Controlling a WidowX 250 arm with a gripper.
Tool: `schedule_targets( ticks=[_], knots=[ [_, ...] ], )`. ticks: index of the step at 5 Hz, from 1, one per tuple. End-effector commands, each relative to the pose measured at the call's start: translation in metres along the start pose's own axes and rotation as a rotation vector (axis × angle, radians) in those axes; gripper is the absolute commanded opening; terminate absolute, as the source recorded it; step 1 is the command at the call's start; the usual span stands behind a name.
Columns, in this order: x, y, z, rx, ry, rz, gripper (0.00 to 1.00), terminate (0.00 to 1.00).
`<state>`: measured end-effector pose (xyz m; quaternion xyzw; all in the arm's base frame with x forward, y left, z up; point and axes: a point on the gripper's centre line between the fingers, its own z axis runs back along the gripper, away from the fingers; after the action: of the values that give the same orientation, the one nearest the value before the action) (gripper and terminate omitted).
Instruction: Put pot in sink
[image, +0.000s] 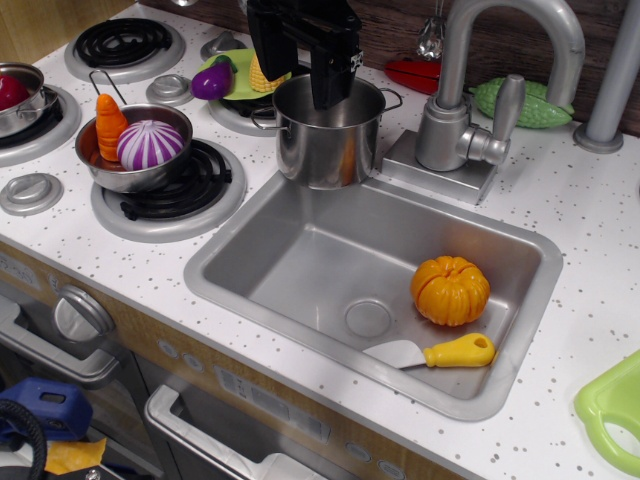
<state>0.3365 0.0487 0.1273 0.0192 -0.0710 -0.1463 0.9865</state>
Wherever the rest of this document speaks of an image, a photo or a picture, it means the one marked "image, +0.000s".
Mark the yellow handled toy knife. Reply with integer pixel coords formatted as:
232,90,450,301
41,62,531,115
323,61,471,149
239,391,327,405
363,333,496,369

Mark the steel pan with handle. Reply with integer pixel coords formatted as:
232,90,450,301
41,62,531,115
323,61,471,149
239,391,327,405
75,93,193,193

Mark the red toy pepper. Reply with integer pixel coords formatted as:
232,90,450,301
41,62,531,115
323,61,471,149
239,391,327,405
384,60,441,95

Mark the purple toy eggplant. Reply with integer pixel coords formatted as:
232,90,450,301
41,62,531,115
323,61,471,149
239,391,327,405
191,55,237,101

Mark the hanging silver utensil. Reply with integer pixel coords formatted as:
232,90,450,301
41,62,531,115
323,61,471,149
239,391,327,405
416,0,446,61

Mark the silver dishwasher door handle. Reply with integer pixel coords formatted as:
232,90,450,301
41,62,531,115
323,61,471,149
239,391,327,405
145,385,324,479

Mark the silver pole with base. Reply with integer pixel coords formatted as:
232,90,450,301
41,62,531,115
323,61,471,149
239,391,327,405
573,0,639,154

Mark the red toy vegetable in pot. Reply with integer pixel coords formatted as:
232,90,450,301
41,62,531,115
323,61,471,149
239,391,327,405
0,75,30,111

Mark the orange toy pumpkin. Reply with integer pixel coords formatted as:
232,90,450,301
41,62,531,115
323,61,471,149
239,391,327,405
410,256,491,327

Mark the silver stove knob front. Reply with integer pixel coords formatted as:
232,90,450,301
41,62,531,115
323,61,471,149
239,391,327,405
1,173,64,216

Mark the yellow cloth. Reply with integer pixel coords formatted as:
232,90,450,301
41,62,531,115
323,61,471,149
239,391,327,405
45,438,107,475

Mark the yellow toy corn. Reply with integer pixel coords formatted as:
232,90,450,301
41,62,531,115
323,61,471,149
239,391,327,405
249,54,292,93

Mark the green toy bitter gourd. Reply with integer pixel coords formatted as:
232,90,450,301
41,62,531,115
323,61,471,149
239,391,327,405
469,77,575,129

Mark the blue plastic device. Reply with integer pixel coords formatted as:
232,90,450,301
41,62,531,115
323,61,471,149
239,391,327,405
1,377,93,441

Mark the silver oven door handle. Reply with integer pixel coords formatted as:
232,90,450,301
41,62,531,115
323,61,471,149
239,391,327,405
1,296,121,390

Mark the black braided cable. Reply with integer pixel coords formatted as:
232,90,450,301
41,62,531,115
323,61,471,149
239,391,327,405
0,398,49,480

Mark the purple white toy onion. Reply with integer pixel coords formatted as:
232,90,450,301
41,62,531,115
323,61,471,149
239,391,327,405
117,120,185,171

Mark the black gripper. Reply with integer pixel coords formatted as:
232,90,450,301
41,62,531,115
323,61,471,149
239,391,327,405
247,1,362,111

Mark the tall steel pot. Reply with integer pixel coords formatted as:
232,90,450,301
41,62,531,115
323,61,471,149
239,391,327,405
268,75,403,190

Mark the silver stove knob middle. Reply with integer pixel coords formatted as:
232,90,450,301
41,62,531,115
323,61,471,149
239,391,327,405
146,74,193,106

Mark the stove burner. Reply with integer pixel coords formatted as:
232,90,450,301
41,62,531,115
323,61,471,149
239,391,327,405
1,85,81,168
91,140,247,243
207,94,276,137
64,18,186,85

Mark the back right stove burner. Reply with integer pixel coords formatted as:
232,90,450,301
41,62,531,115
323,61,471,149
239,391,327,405
207,94,276,137

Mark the back left stove burner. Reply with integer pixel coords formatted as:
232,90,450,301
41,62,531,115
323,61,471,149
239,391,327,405
64,18,186,85

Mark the green toy plate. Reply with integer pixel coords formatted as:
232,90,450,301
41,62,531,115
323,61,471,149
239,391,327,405
198,48,275,100

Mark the silver stove knob back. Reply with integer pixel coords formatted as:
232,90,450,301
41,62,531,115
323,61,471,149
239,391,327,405
200,31,247,61

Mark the front right stove burner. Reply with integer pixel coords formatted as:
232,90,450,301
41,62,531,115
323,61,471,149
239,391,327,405
91,140,247,243

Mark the silver stove knob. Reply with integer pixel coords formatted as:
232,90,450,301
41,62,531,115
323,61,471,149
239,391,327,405
1,173,64,216
200,31,247,61
146,74,193,106

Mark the orange toy carrot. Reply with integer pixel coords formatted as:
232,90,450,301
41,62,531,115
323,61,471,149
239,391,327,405
95,94,129,162

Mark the silver oven dial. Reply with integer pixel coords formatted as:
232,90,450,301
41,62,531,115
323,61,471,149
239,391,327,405
52,284,115,343

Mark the silver toy faucet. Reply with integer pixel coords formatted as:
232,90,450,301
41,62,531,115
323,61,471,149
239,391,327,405
381,0,585,204

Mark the silver toy sink basin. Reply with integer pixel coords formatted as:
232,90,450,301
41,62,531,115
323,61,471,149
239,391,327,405
184,174,563,421

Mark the small steel pot left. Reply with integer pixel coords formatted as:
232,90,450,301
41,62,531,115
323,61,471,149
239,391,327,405
1,62,58,139

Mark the front left stove burner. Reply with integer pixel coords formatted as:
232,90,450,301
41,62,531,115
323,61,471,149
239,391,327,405
1,85,81,168

